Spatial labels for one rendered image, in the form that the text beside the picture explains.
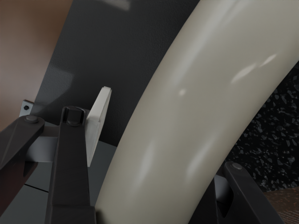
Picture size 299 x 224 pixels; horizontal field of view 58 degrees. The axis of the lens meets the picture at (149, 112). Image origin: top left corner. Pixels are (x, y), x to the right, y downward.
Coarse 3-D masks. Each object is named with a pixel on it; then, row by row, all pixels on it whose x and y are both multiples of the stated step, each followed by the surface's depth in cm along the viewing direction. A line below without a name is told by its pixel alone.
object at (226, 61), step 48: (240, 0) 6; (288, 0) 6; (192, 48) 6; (240, 48) 6; (288, 48) 6; (144, 96) 7; (192, 96) 6; (240, 96) 6; (144, 144) 7; (192, 144) 7; (144, 192) 7; (192, 192) 7
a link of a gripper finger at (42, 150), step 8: (88, 112) 17; (48, 128) 14; (56, 128) 14; (40, 136) 13; (48, 136) 13; (56, 136) 13; (32, 144) 13; (40, 144) 13; (48, 144) 13; (56, 144) 13; (32, 152) 13; (40, 152) 13; (48, 152) 13; (32, 160) 13; (40, 160) 13; (48, 160) 13
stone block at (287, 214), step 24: (288, 96) 31; (264, 120) 35; (288, 120) 32; (240, 144) 40; (264, 144) 36; (288, 144) 33; (264, 168) 38; (288, 168) 34; (264, 192) 39; (288, 192) 36; (288, 216) 46
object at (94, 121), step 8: (104, 88) 20; (104, 96) 18; (96, 104) 16; (104, 104) 17; (96, 112) 15; (104, 112) 17; (88, 120) 14; (96, 120) 14; (104, 120) 21; (88, 128) 14; (96, 128) 14; (88, 136) 14; (96, 136) 14; (88, 144) 15; (96, 144) 17; (88, 152) 15; (88, 160) 15
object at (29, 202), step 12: (24, 108) 107; (108, 144) 110; (96, 156) 99; (108, 156) 102; (36, 168) 81; (48, 168) 83; (96, 168) 92; (36, 180) 76; (48, 180) 78; (96, 180) 86; (24, 192) 70; (36, 192) 72; (96, 192) 81; (12, 204) 66; (24, 204) 67; (36, 204) 68; (12, 216) 62; (24, 216) 64; (36, 216) 65
